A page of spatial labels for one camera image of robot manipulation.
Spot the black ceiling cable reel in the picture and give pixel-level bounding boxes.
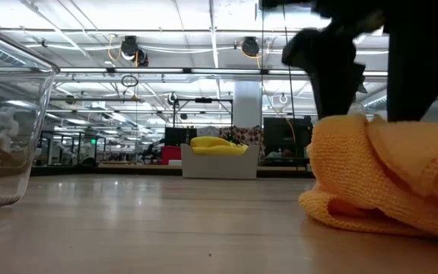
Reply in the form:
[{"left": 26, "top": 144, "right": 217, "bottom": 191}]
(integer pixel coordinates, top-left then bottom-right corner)
[
  {"left": 240, "top": 36, "right": 261, "bottom": 58},
  {"left": 121, "top": 35, "right": 150, "bottom": 69}
]

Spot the white robot figure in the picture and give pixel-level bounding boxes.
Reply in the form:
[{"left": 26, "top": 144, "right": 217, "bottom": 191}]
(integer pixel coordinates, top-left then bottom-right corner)
[{"left": 0, "top": 106, "right": 21, "bottom": 153}]

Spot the red box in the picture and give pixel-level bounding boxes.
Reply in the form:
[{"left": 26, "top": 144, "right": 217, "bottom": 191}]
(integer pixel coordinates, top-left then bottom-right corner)
[{"left": 161, "top": 145, "right": 183, "bottom": 166}]

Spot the long ceiling light bar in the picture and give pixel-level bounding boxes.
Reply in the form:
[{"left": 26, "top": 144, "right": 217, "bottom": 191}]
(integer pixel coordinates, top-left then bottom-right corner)
[{"left": 59, "top": 66, "right": 389, "bottom": 76}]

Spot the large black screen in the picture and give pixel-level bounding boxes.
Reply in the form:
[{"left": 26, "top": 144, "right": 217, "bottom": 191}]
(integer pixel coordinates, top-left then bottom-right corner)
[{"left": 263, "top": 116, "right": 314, "bottom": 159}]

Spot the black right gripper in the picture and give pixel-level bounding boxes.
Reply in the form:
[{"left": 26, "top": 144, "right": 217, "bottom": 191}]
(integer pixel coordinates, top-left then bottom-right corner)
[{"left": 260, "top": 0, "right": 438, "bottom": 123}]

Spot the black background station frame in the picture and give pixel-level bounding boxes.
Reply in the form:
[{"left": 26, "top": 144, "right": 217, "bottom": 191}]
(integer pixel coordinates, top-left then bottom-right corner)
[{"left": 172, "top": 97, "right": 234, "bottom": 129}]

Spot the white square pillar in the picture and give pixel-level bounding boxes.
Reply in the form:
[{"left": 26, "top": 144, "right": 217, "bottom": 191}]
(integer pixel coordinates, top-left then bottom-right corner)
[{"left": 233, "top": 81, "right": 263, "bottom": 129}]

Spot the small black monitor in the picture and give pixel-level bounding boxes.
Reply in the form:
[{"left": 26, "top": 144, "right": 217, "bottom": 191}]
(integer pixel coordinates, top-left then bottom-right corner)
[{"left": 164, "top": 126, "right": 198, "bottom": 147}]

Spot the black metal table frame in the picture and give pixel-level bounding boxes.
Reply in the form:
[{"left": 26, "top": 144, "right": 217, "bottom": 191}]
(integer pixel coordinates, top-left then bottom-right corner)
[{"left": 30, "top": 164, "right": 315, "bottom": 178}]

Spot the grey plastic bin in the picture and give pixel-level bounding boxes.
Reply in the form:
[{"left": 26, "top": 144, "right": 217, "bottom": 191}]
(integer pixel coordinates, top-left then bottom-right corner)
[{"left": 179, "top": 143, "right": 261, "bottom": 180}]

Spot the white spray bottle grey trigger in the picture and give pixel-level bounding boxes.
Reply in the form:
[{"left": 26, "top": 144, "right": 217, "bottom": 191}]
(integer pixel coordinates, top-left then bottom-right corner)
[{"left": 347, "top": 99, "right": 367, "bottom": 117}]

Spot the patterned cushion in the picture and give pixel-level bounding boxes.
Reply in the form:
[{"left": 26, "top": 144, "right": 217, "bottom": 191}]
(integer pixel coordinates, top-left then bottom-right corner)
[{"left": 218, "top": 125, "right": 265, "bottom": 153}]

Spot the orange microfiber towel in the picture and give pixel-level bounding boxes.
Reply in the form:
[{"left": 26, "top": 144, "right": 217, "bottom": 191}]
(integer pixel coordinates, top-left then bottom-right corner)
[{"left": 297, "top": 113, "right": 438, "bottom": 245}]

